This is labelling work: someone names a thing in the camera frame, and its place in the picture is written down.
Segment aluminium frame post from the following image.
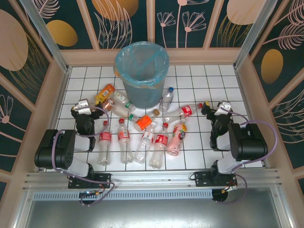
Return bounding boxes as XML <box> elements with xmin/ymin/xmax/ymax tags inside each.
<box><xmin>19</xmin><ymin>0</ymin><xmax>72</xmax><ymax>73</ymax></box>
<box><xmin>232</xmin><ymin>0</ymin><xmax>278</xmax><ymax>70</ymax></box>

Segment copper-label drink bottle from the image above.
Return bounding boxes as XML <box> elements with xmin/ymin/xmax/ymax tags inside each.
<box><xmin>101</xmin><ymin>97</ymin><xmax>117</xmax><ymax>112</ymax></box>

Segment small black controller board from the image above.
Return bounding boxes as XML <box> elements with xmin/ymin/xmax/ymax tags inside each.
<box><xmin>79</xmin><ymin>190</ymin><xmax>102</xmax><ymax>199</ymax></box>

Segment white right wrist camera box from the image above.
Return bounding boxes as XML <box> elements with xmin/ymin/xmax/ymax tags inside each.
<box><xmin>214</xmin><ymin>100</ymin><xmax>233</xmax><ymax>116</ymax></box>

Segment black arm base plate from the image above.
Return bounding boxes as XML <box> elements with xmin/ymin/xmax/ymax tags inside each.
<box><xmin>68</xmin><ymin>172</ymin><xmax>112</xmax><ymax>190</ymax></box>
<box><xmin>194</xmin><ymin>171</ymin><xmax>238</xmax><ymax>188</ymax></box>

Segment white slotted cable duct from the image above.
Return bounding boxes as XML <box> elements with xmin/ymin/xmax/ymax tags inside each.
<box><xmin>32</xmin><ymin>190</ymin><xmax>213</xmax><ymax>201</ymax></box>

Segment clear blue-cap water bottle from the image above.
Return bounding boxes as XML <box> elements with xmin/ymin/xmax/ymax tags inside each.
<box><xmin>159</xmin><ymin>87</ymin><xmax>175</xmax><ymax>112</ymax></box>

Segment aluminium mounting rail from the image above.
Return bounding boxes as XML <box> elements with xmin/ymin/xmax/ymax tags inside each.
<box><xmin>22</xmin><ymin>168</ymin><xmax>283</xmax><ymax>190</ymax></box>

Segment aluminium side rail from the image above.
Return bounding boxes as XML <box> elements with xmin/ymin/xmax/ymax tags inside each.
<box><xmin>37</xmin><ymin>67</ymin><xmax>72</xmax><ymax>172</ymax></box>

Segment orange juice bottle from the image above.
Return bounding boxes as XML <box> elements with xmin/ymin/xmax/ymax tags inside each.
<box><xmin>95</xmin><ymin>83</ymin><xmax>116</xmax><ymax>103</ymax></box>

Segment pink yoghurt drink bottle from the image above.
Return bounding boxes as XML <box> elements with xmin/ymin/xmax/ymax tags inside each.
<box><xmin>166</xmin><ymin>119</ymin><xmax>188</xmax><ymax>157</ymax></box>

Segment orange-label bottle brown cap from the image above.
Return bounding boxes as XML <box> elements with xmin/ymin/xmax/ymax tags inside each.
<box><xmin>134</xmin><ymin>109</ymin><xmax>160</xmax><ymax>131</ymax></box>

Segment blue plastic bin liner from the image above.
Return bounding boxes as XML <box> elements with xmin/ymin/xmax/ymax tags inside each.
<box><xmin>114</xmin><ymin>41</ymin><xmax>170</xmax><ymax>90</ymax></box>

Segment brushed steel panel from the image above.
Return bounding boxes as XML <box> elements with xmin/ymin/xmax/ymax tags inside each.
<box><xmin>13</xmin><ymin>187</ymin><xmax>294</xmax><ymax>228</ymax></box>

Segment blue trash bin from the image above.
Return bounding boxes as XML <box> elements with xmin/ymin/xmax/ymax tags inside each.
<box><xmin>114</xmin><ymin>41</ymin><xmax>170</xmax><ymax>110</ymax></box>

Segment clear white-cap water bottle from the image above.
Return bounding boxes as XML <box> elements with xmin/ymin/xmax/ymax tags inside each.
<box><xmin>134</xmin><ymin>122</ymin><xmax>157</xmax><ymax>164</ymax></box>

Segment clear green-cap bottle white label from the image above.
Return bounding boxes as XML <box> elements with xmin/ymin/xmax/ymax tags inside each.
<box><xmin>113</xmin><ymin>91</ymin><xmax>136</xmax><ymax>111</ymax></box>

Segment clear red-label cola bottle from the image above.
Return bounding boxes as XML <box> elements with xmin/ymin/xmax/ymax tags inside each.
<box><xmin>98</xmin><ymin>120</ymin><xmax>113</xmax><ymax>166</ymax></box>
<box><xmin>149</xmin><ymin>123</ymin><xmax>170</xmax><ymax>169</ymax></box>
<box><xmin>163</xmin><ymin>102</ymin><xmax>204</xmax><ymax>119</ymax></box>
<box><xmin>117</xmin><ymin>118</ymin><xmax>133</xmax><ymax>164</ymax></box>

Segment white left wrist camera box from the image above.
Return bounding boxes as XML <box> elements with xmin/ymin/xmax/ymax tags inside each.
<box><xmin>72</xmin><ymin>99</ymin><xmax>93</xmax><ymax>114</ymax></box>

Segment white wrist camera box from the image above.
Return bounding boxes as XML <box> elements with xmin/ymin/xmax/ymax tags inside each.
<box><xmin>72</xmin><ymin>99</ymin><xmax>93</xmax><ymax>114</ymax></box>
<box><xmin>214</xmin><ymin>100</ymin><xmax>233</xmax><ymax>116</ymax></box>

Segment clear bottle green neck ring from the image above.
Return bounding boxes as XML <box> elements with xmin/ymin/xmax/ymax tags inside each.
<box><xmin>111</xmin><ymin>104</ymin><xmax>140</xmax><ymax>123</ymax></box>

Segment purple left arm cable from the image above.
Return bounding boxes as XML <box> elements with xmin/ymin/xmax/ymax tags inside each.
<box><xmin>51</xmin><ymin>106</ymin><xmax>117</xmax><ymax>205</ymax></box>

